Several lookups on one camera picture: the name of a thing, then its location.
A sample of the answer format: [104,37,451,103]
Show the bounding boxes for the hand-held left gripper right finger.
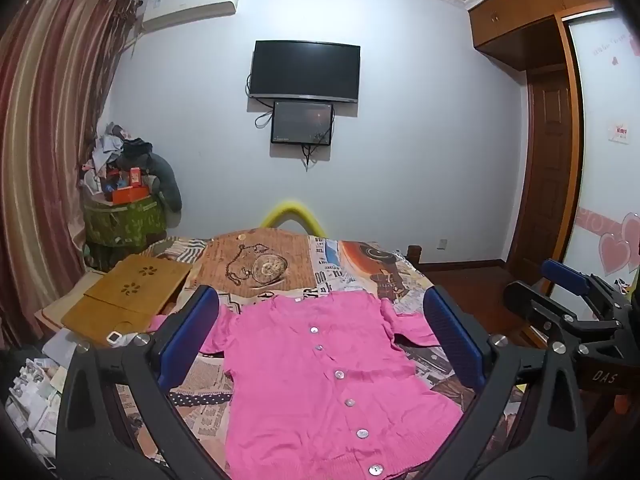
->
[422,285,589,480]

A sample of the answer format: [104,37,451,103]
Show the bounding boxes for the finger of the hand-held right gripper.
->
[542,258,627,311]
[502,281,603,357]

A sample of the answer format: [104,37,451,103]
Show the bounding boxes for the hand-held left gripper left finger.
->
[56,285,233,480]

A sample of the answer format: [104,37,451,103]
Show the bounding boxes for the pink buttoned cardigan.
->
[150,292,463,480]

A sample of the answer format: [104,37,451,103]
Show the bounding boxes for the pile of clothes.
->
[77,121,154,197]

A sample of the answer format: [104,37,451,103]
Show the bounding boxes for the wooden folding laptop table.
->
[61,254,193,347]

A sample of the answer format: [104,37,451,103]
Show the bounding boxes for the white wardrobe door with hearts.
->
[547,10,640,301]

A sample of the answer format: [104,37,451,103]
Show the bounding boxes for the brown wooden door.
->
[505,67,575,283]

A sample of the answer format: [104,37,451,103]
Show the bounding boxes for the printed blanket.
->
[115,227,526,480]

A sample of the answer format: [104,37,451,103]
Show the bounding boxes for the green cloth covered table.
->
[81,195,169,272]

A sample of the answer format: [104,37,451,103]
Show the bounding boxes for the orange box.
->
[111,186,151,206]

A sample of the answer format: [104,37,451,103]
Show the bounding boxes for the grey garment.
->
[144,152,184,212]

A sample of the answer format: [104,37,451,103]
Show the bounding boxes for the yellow foam tube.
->
[260,199,327,237]

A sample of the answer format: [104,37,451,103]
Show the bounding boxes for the pile of papers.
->
[0,355,68,463]

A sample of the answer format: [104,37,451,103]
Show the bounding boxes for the striped curtain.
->
[0,0,144,351]

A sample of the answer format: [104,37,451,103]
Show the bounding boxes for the wooden overhead cabinet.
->
[467,0,620,70]

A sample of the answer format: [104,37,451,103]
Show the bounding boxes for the white air conditioner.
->
[140,0,242,34]

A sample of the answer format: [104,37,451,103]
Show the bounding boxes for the black cable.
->
[299,120,334,172]
[245,74,275,129]

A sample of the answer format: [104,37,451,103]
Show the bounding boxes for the small black wall monitor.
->
[271,100,335,146]

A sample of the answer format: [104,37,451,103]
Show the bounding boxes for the black wall television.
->
[248,40,362,104]

